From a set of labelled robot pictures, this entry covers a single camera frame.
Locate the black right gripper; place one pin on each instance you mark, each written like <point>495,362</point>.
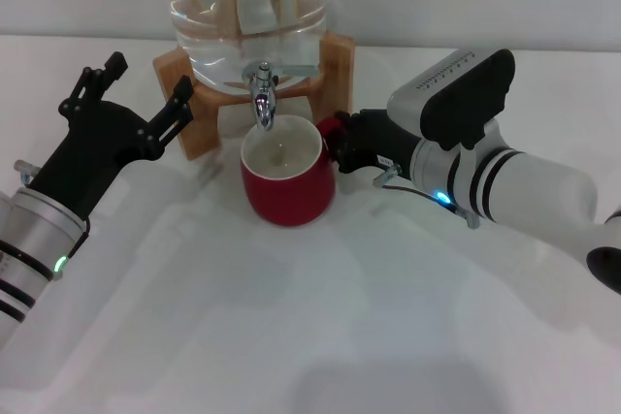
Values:
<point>383,142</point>

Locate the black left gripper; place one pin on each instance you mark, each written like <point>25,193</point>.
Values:
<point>87,157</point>

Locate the red ceramic cup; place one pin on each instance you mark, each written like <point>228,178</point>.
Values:
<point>286,196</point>

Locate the chrome faucet tap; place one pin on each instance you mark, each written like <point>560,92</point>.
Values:
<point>264,104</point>

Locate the wooden dispenser stand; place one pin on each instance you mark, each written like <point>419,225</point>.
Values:
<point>335,79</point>

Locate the glass water dispenser jar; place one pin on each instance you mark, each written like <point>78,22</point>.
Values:
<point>218,31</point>

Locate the small clear metal plug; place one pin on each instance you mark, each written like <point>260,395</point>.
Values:
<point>25,171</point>

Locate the grey black wrist camera box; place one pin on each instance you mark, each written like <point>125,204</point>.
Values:
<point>466,99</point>

